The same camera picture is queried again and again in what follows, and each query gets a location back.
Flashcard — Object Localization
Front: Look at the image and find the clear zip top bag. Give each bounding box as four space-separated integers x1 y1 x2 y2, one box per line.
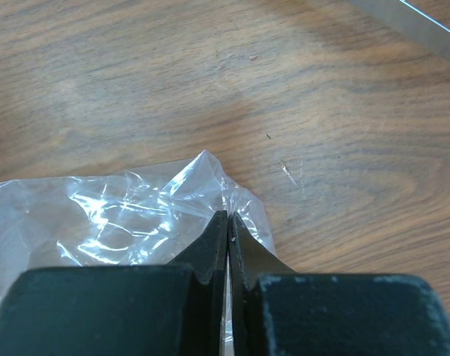
0 148 277 356

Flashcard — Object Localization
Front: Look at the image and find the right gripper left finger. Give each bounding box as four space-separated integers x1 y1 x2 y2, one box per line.
0 211 228 355

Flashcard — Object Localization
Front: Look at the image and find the metal dish rack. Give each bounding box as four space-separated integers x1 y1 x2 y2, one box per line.
349 0 450 62

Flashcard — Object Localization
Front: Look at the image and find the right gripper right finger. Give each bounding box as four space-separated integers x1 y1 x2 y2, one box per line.
228 214 450 355

